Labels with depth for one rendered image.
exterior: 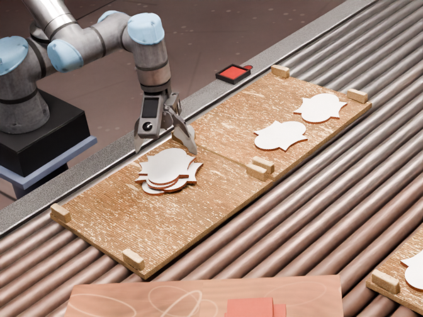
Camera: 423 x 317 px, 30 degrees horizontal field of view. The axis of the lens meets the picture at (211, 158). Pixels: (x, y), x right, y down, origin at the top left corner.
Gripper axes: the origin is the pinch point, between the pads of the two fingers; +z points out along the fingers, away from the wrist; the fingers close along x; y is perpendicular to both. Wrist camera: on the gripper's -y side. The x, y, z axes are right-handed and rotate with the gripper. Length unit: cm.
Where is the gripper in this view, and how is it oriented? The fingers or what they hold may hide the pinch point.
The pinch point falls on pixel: (165, 156)
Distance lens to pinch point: 189.6
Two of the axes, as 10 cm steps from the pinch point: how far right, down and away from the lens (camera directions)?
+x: -9.7, -0.2, 2.4
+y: 2.1, -5.7, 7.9
